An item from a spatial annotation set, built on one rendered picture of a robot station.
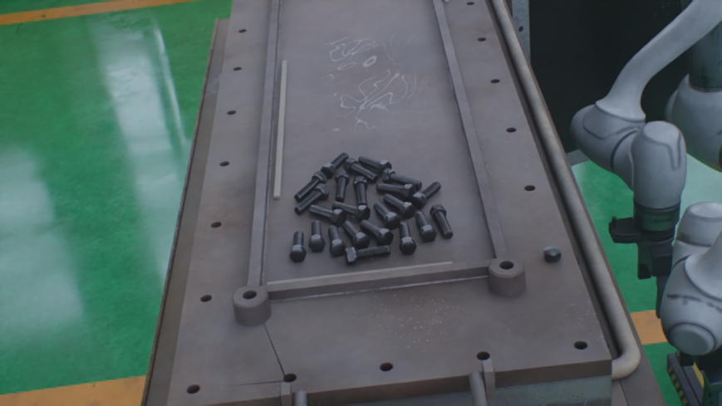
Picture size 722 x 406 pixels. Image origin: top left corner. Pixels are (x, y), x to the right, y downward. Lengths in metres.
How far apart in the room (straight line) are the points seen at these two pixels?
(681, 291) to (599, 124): 0.55
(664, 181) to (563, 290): 0.94
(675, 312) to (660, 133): 0.47
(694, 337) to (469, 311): 0.64
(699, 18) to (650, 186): 0.32
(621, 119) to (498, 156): 0.78
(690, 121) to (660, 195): 0.32
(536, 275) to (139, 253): 2.77
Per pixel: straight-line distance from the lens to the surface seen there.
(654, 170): 2.12
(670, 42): 2.14
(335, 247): 1.28
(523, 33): 2.52
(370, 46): 1.79
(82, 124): 4.86
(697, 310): 1.75
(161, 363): 1.40
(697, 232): 1.87
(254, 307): 1.19
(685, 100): 2.40
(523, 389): 1.13
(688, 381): 2.66
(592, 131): 2.22
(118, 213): 4.14
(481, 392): 1.08
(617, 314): 1.35
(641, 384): 1.29
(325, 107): 1.62
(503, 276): 1.18
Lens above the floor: 2.10
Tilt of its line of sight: 32 degrees down
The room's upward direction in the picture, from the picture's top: 7 degrees counter-clockwise
